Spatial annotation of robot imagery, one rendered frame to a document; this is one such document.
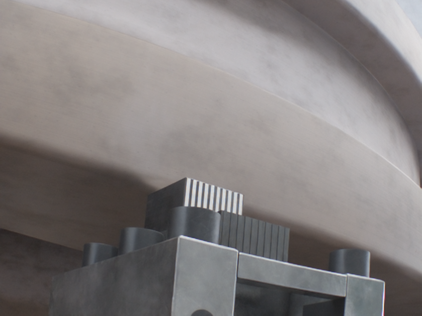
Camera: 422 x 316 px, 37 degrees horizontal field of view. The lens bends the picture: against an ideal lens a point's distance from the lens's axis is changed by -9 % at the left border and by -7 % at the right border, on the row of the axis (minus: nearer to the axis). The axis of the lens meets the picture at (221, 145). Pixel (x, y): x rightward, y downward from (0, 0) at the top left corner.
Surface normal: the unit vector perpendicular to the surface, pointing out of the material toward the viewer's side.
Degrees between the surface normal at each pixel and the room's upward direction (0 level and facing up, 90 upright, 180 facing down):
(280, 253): 90
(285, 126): 90
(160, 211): 90
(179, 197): 90
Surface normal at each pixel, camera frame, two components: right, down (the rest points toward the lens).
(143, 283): -0.82, -0.29
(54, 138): 0.49, -0.32
